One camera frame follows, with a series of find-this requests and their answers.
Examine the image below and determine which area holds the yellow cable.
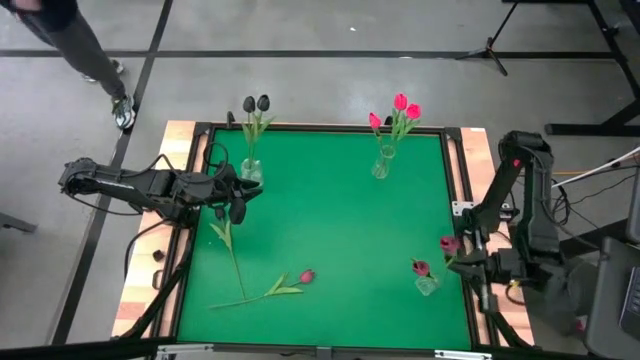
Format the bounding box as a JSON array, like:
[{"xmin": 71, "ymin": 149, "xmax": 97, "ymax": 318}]
[{"xmin": 552, "ymin": 168, "xmax": 604, "ymax": 178}]

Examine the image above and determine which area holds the black left base cable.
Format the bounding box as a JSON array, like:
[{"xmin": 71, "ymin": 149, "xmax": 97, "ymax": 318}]
[{"xmin": 122, "ymin": 218, "xmax": 169, "ymax": 284}]

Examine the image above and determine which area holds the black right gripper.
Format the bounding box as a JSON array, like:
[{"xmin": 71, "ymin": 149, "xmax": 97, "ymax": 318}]
[{"xmin": 448, "ymin": 233, "xmax": 551, "ymax": 314}]

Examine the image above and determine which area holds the black floor tripod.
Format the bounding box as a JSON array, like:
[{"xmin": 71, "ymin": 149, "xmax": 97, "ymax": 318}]
[{"xmin": 453, "ymin": 0, "xmax": 526, "ymax": 77}]

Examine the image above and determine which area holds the black floor cable bundle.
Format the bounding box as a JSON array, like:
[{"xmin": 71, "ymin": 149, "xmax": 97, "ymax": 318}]
[{"xmin": 549, "ymin": 184, "xmax": 575, "ymax": 227}]

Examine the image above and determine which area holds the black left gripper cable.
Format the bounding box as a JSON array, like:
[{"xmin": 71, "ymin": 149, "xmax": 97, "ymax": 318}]
[{"xmin": 202, "ymin": 141, "xmax": 231, "ymax": 176}]

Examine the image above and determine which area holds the black laptop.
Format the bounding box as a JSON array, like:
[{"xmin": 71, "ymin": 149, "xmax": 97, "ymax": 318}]
[{"xmin": 618, "ymin": 264, "xmax": 640, "ymax": 341}]

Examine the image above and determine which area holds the pale metal frame bracket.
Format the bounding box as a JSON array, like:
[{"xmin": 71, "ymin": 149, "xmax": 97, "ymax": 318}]
[
  {"xmin": 433, "ymin": 349, "xmax": 494, "ymax": 360},
  {"xmin": 155, "ymin": 343, "xmax": 214, "ymax": 357}
]

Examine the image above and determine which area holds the grey furniture leg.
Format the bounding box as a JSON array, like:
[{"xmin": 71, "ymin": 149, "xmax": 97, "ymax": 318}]
[{"xmin": 0, "ymin": 212, "xmax": 39, "ymax": 235}]

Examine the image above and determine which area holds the small glass vase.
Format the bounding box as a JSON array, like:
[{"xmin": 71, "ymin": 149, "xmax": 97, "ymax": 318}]
[{"xmin": 413, "ymin": 273, "xmax": 442, "ymax": 297}]

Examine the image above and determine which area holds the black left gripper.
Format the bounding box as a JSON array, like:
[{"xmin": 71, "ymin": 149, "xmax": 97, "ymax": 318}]
[{"xmin": 199, "ymin": 164, "xmax": 264, "ymax": 226}]

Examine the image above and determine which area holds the walking person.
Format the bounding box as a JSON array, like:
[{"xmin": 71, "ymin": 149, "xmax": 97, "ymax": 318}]
[{"xmin": 0, "ymin": 0, "xmax": 137, "ymax": 131}]

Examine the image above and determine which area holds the tall slim glass vase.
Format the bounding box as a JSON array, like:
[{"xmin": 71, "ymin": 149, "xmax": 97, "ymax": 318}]
[{"xmin": 370, "ymin": 143, "xmax": 398, "ymax": 181}]

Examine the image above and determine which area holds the white cable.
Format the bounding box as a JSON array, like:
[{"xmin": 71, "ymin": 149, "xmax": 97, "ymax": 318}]
[{"xmin": 552, "ymin": 148, "xmax": 640, "ymax": 189}]

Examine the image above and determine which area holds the black desk leg frame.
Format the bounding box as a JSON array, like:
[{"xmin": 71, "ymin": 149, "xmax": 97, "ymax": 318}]
[{"xmin": 501, "ymin": 0, "xmax": 640, "ymax": 138}]

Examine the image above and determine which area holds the green table mat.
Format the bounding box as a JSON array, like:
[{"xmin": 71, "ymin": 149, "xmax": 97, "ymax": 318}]
[{"xmin": 177, "ymin": 128, "xmax": 474, "ymax": 351}]

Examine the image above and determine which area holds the cut crystal glass vase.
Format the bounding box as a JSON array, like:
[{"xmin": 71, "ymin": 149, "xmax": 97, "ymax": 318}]
[{"xmin": 239, "ymin": 157, "xmax": 265, "ymax": 187}]

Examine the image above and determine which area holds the black table frame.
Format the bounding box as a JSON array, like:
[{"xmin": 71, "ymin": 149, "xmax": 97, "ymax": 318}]
[{"xmin": 114, "ymin": 119, "xmax": 534, "ymax": 354}]

